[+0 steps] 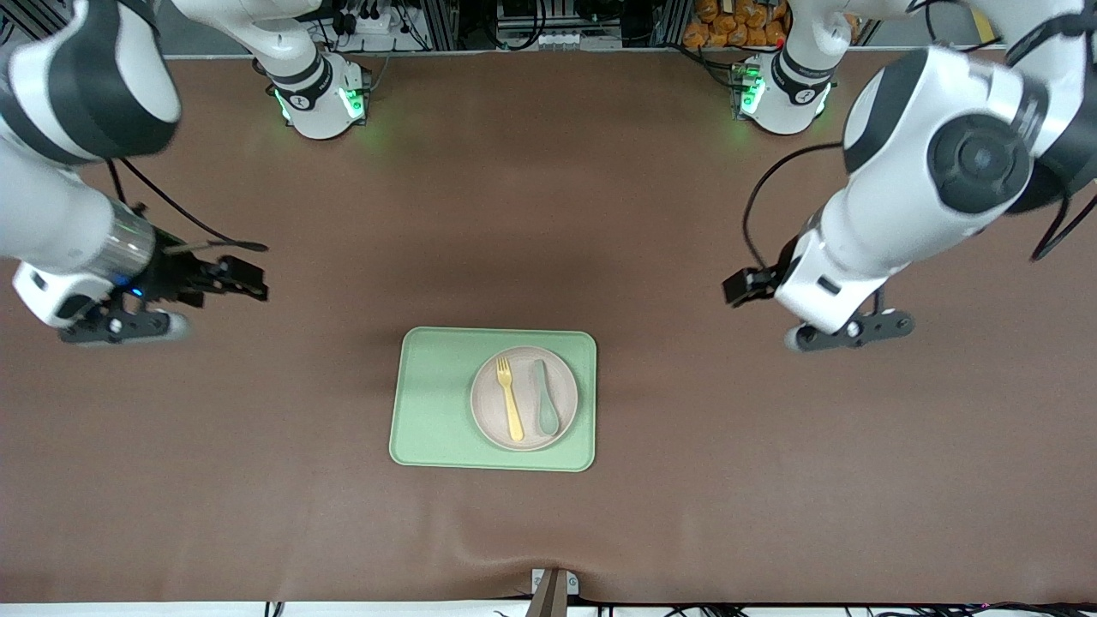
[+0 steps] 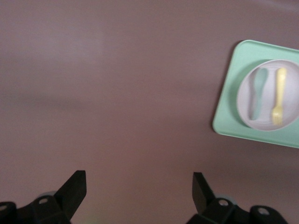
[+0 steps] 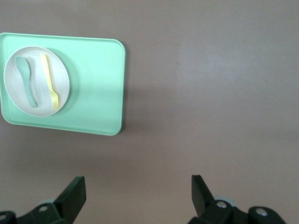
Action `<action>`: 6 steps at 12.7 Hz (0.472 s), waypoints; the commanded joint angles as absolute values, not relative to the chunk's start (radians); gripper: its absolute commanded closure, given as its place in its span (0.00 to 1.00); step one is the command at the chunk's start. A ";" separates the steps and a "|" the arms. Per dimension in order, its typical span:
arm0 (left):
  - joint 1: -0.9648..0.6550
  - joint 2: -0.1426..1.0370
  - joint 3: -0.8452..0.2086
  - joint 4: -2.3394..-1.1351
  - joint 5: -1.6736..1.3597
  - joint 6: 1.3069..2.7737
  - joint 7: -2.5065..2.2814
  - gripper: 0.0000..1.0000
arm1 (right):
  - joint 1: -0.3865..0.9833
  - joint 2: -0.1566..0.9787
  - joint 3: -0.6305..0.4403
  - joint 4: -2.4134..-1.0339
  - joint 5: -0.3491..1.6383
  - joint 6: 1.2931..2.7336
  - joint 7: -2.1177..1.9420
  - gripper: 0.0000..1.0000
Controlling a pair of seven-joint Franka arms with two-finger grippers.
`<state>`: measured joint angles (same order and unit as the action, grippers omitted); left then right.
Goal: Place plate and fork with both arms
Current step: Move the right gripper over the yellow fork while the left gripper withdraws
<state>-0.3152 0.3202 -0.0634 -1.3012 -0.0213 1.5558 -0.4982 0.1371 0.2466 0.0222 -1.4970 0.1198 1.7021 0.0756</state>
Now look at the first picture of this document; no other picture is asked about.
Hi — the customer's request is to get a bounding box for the light green rectangular tray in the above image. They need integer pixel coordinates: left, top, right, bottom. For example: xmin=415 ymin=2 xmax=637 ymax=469
xmin=389 ymin=326 xmax=597 ymax=473

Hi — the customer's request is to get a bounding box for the round beige plate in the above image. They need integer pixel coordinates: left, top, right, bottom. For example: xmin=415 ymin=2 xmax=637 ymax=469
xmin=470 ymin=346 xmax=579 ymax=452

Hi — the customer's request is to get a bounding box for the green plastic spoon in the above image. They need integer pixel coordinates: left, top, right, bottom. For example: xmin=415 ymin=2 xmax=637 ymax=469
xmin=531 ymin=358 xmax=562 ymax=436

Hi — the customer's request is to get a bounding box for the white power strip with plugs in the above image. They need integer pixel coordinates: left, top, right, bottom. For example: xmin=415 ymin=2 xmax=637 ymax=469
xmin=330 ymin=7 xmax=414 ymax=39

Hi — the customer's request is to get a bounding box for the yellow plastic fork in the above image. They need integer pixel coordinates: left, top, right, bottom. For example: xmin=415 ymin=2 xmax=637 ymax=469
xmin=495 ymin=356 xmax=526 ymax=443

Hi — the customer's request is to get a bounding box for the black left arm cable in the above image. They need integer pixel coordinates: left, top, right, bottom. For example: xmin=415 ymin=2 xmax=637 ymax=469
xmin=742 ymin=0 xmax=1097 ymax=271

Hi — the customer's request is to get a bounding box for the grey metal post bracket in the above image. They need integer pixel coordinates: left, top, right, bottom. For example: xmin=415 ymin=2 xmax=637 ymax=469
xmin=525 ymin=567 xmax=580 ymax=617

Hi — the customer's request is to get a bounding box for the brown table mat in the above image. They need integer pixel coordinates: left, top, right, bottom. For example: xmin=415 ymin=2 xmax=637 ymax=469
xmin=0 ymin=49 xmax=1097 ymax=606

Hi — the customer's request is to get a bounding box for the white flat power strip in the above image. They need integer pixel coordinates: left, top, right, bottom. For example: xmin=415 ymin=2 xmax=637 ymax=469
xmin=533 ymin=30 xmax=624 ymax=50

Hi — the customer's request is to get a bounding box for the orange snack bag pile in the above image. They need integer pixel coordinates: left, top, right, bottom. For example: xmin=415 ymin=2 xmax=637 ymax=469
xmin=683 ymin=0 xmax=794 ymax=49

